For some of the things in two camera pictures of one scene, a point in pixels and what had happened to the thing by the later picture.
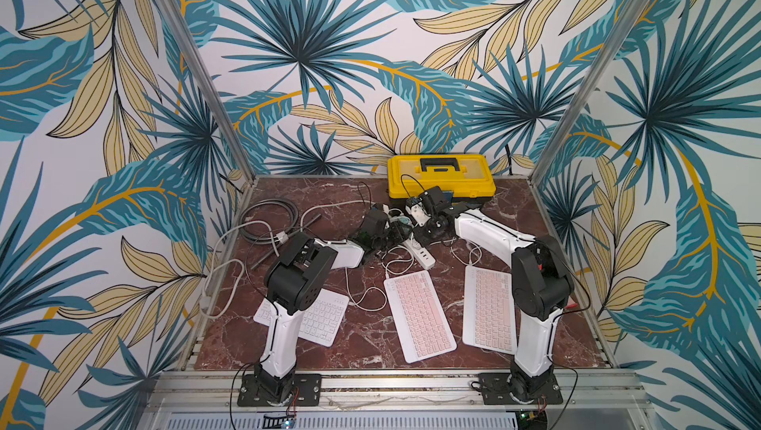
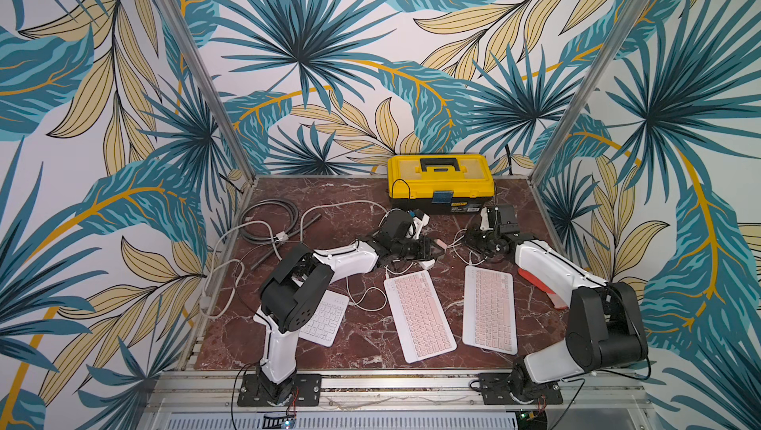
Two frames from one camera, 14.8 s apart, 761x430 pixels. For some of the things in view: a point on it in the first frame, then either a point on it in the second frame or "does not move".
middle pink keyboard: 419,317 does not move
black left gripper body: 379,241 to 412,249
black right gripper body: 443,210 to 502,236
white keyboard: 319,325 does not move
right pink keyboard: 489,316 does not move
